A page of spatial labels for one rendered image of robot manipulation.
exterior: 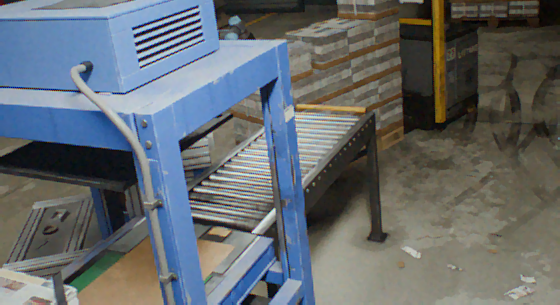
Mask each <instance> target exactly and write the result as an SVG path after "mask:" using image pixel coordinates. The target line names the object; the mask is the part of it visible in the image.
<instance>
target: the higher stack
mask: <svg viewBox="0 0 560 305"><path fill-rule="evenodd" d="M337 3H338V6H337V7H338V10H339V12H341V13H355V15H356V13H357V14H372V15H376V14H378V13H381V12H384V11H387V10H390V9H392V8H395V7H398V6H399V4H398V3H399V2H398V0H337ZM398 15H399V14H391V15H388V16H385V17H383V18H380V19H377V20H366V19H354V18H341V19H352V20H362V21H370V22H374V26H375V27H374V36H375V44H378V43H383V42H386V41H388V40H391V39H393V38H396V37H398V36H399V30H398V28H399V18H398V17H399V16H398ZM398 44H399V43H393V44H391V45H389V46H386V47H384V48H382V49H379V50H375V51H376V54H375V55H376V64H377V73H380V72H383V71H387V70H389V69H390V68H393V67H395V66H398V65H399V64H401V62H400V61H401V59H400V57H399V55H400V54H399V50H398V49H399V45H398ZM401 78H402V77H401V71H395V72H393V73H391V74H389V75H387V76H384V77H383V78H377V79H376V80H378V94H379V101H382V100H383V99H387V98H390V97H391V96H393V95H395V94H397V93H399V92H401V89H402V87H401V84H402V80H401ZM402 104H403V98H398V99H395V100H393V101H391V102H389V103H387V104H385V105H383V106H380V107H378V108H379V114H380V119H381V120H380V123H381V126H380V127H381V129H382V128H383V127H387V126H389V125H390V124H392V123H394V122H396V121H397V120H401V119H403V111H402V110H403V109H402ZM379 135H381V137H382V148H383V149H385V148H389V147H390V146H392V145H394V144H395V143H397V142H398V141H402V140H404V139H405V138H404V124H403V123H402V124H400V125H398V126H397V127H393V128H391V129H390V130H388V131H386V132H385V133H383V134H379Z"/></svg>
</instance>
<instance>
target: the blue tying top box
mask: <svg viewBox="0 0 560 305"><path fill-rule="evenodd" d="M61 1H63V0H26V1H19V2H14V3H11V4H7V5H3V6H0V86H8V87H24V88H40V89H56V90H72V91H80V90H79V89H78V88H77V87H76V86H75V84H74V83H73V81H72V79H71V77H70V71H71V70H72V69H73V68H74V67H75V66H78V65H80V63H82V62H84V61H90V62H91V63H92V64H93V70H92V71H90V72H88V73H80V74H79V76H80V77H81V78H82V79H83V82H84V83H85V84H86V85H88V87H89V88H90V89H91V90H92V91H93V92H120V93H125V92H129V91H130V90H132V89H135V88H136V87H138V86H140V85H144V84H145V83H147V82H149V81H151V80H153V79H155V78H158V77H160V76H162V75H164V74H166V73H168V72H170V71H173V70H175V69H177V68H179V67H180V66H182V65H187V64H188V63H190V62H192V61H194V60H195V59H197V58H201V57H203V56H205V55H207V54H208V53H210V52H212V51H215V50H218V49H220V44H219V37H218V32H217V26H216V20H215V9H214V2H213V0H128V1H126V2H122V3H116V4H112V5H108V6H105V7H101V8H75V9H62V10H35V8H39V7H43V6H47V5H50V4H54V3H58V2H61ZM31 9H33V10H31Z"/></svg>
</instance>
